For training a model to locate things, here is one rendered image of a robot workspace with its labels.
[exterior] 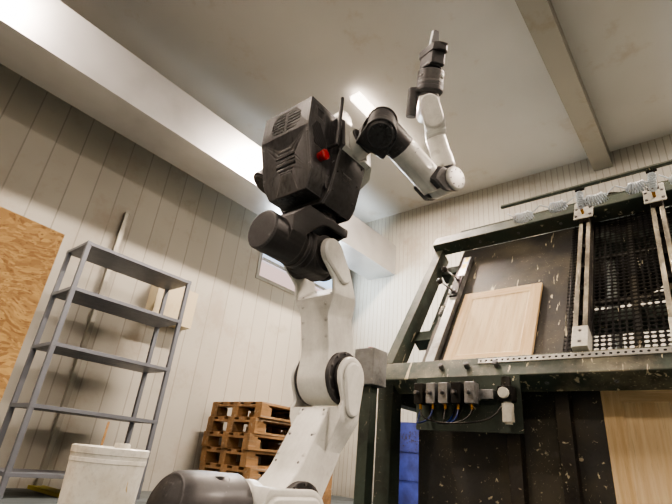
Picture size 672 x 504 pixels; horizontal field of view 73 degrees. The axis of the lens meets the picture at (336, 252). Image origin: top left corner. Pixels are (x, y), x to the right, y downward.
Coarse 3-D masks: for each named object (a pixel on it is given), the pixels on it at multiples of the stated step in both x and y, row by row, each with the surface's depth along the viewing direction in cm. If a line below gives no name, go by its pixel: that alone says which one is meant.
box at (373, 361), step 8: (360, 352) 228; (368, 352) 225; (376, 352) 224; (384, 352) 230; (360, 360) 226; (368, 360) 223; (376, 360) 223; (384, 360) 228; (368, 368) 221; (376, 368) 222; (384, 368) 227; (368, 376) 219; (376, 376) 220; (384, 376) 225; (368, 384) 218; (376, 384) 219; (384, 384) 224
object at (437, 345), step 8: (464, 272) 285; (464, 280) 281; (456, 296) 268; (448, 304) 265; (456, 304) 265; (448, 312) 258; (440, 320) 256; (448, 320) 253; (440, 328) 250; (448, 328) 251; (440, 336) 244; (432, 344) 242; (440, 344) 240; (432, 352) 236; (440, 352) 238; (432, 360) 231
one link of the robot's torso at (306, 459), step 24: (360, 384) 123; (312, 408) 122; (336, 408) 117; (288, 432) 119; (312, 432) 114; (336, 432) 116; (288, 456) 112; (312, 456) 110; (336, 456) 117; (264, 480) 108; (288, 480) 104; (312, 480) 109
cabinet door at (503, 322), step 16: (512, 288) 251; (528, 288) 244; (464, 304) 261; (480, 304) 254; (496, 304) 247; (512, 304) 240; (528, 304) 233; (464, 320) 248; (480, 320) 242; (496, 320) 236; (512, 320) 229; (528, 320) 223; (464, 336) 238; (480, 336) 231; (496, 336) 225; (512, 336) 220; (528, 336) 214; (448, 352) 233; (464, 352) 228; (480, 352) 222; (496, 352) 216; (512, 352) 211; (528, 352) 206
